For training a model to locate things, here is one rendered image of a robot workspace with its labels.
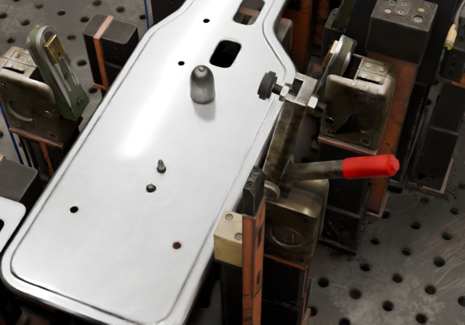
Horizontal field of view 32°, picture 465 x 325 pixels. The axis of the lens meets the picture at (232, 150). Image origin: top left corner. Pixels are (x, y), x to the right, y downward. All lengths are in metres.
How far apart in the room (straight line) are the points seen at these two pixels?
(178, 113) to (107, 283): 0.25
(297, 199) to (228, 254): 0.10
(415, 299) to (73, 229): 0.54
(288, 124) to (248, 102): 0.25
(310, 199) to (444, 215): 0.47
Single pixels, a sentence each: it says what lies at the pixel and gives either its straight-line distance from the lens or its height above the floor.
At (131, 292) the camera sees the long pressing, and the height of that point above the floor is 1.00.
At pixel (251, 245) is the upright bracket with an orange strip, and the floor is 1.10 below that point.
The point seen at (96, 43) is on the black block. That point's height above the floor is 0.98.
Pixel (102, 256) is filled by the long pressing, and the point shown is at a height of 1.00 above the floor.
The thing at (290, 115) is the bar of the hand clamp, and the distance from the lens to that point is 0.78.
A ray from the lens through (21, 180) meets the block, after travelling 1.03.
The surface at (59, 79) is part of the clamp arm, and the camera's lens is 1.02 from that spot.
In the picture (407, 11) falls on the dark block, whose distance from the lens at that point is 1.00.
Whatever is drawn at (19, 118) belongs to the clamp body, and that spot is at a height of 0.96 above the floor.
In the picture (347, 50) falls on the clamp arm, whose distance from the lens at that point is 0.96.
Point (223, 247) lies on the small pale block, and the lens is 0.87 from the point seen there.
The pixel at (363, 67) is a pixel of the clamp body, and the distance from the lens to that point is 0.99.
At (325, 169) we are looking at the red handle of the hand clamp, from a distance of 0.85.
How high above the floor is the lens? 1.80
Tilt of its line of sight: 54 degrees down
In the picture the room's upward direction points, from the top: 1 degrees counter-clockwise
